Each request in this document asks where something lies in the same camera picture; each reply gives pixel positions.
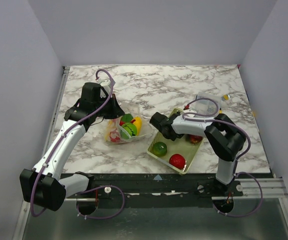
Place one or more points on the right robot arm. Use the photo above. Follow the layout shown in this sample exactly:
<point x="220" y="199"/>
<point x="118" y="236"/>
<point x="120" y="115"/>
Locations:
<point x="225" y="138"/>

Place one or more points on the red apple toy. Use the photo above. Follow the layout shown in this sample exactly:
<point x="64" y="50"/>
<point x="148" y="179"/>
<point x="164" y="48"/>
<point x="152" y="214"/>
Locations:
<point x="177" y="161"/>

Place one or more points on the dark red mango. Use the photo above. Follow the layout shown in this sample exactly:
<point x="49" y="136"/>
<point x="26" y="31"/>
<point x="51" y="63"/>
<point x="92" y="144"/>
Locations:
<point x="195" y="139"/>

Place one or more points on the clear zip top bag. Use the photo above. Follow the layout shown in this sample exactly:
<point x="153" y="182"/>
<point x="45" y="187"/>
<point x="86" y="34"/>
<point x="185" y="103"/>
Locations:
<point x="135" y="111"/>

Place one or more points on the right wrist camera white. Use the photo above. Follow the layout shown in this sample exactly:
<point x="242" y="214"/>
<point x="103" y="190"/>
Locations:
<point x="188" y="108"/>

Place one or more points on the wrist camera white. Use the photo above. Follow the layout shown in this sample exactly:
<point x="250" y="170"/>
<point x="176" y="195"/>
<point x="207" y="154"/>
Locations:
<point x="188" y="108"/>
<point x="105" y="85"/>

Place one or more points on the green watermelon toy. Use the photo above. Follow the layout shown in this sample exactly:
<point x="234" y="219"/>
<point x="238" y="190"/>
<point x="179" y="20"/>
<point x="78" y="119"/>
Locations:
<point x="129" y="130"/>

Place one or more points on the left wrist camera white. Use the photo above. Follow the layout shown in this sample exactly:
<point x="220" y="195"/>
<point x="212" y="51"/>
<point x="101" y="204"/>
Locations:
<point x="105" y="85"/>

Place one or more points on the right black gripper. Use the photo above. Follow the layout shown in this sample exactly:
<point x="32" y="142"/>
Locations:
<point x="156" y="119"/>

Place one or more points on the small yellow silver clip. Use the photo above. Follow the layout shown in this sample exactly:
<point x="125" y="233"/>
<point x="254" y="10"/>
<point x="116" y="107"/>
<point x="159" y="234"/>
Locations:
<point x="226" y="97"/>

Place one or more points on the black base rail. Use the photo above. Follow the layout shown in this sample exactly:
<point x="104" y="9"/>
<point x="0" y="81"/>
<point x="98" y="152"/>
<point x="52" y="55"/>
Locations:
<point x="152" y="190"/>

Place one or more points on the red bell pepper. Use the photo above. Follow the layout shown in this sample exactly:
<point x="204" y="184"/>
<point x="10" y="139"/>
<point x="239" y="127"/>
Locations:
<point x="115" y="137"/>

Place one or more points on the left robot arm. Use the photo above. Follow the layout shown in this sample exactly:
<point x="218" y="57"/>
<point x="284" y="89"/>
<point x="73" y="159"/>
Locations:
<point x="42" y="185"/>

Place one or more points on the yellow lemon toy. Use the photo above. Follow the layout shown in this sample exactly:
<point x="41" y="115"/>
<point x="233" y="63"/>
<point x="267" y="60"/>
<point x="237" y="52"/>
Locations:
<point x="137" y="121"/>

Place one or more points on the yellow green mango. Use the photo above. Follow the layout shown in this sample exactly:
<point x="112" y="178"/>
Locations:
<point x="159" y="149"/>

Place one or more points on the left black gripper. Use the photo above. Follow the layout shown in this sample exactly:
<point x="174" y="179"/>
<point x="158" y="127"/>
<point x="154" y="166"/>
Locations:
<point x="116" y="111"/>

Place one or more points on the green bell pepper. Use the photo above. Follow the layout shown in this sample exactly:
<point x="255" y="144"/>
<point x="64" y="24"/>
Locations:
<point x="127" y="118"/>

